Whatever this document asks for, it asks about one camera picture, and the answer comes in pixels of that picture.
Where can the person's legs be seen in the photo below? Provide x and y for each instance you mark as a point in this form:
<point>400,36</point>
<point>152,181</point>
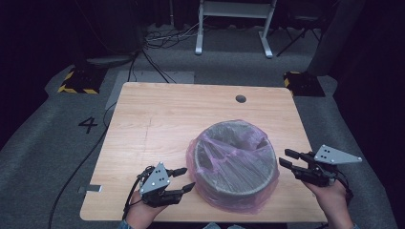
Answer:
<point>213,226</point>

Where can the pink plastic bag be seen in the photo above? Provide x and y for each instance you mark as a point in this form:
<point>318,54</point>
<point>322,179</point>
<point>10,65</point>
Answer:
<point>235,168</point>

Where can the person's right hand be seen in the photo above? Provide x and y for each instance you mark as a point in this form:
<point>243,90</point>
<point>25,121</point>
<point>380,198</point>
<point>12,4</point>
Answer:
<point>334,200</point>

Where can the dark stand with grey base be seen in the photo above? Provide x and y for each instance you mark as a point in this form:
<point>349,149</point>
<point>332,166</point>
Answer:
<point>108,59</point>

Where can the person's left hand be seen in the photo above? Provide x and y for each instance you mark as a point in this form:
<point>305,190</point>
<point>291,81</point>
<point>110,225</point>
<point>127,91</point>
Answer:
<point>140,214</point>

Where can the black yellow striped base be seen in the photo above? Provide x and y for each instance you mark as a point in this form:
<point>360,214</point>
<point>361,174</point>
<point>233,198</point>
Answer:
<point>81,81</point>
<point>305,84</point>

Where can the grey column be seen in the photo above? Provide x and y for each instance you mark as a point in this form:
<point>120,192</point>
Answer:
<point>334,38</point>

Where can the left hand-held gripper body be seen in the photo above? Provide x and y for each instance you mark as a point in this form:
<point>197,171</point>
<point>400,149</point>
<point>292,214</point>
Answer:
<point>156,183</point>

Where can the grey tape strip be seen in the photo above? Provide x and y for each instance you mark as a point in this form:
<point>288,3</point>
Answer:
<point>90,189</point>

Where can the white metal stand frame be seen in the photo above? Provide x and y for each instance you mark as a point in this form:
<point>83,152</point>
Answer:
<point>199,31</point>

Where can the black tripod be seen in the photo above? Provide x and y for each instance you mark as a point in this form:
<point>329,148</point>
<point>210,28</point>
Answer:
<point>297,36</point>

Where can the dark round table grommet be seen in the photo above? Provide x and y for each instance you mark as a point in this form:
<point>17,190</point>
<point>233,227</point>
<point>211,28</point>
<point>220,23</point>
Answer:
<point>241,99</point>

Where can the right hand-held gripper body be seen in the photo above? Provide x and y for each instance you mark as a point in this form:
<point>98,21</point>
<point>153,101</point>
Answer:
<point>321,173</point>

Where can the green plastic bin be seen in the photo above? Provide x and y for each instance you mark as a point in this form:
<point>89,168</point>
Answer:
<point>234,129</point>

